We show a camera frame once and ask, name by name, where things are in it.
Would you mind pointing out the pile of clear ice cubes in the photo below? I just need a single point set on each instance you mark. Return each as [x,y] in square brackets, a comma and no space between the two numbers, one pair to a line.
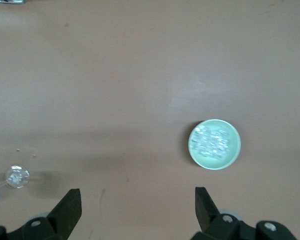
[211,143]

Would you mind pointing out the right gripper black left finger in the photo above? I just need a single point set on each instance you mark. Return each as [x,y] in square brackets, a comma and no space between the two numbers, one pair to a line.
[62,215]

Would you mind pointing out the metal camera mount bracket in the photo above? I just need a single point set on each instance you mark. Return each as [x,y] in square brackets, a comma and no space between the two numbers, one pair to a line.
[10,1]

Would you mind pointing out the brown table mat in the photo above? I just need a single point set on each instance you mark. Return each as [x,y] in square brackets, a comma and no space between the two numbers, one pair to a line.
[115,75]

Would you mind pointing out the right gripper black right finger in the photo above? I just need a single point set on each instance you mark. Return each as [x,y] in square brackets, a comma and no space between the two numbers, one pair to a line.
[215,225]

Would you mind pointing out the clear stemmed wine glass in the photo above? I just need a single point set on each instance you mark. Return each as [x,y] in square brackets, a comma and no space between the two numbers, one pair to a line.
[17,176]

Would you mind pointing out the pale green ceramic bowl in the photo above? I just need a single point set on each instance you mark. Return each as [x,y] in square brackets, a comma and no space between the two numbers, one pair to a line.
[233,155]

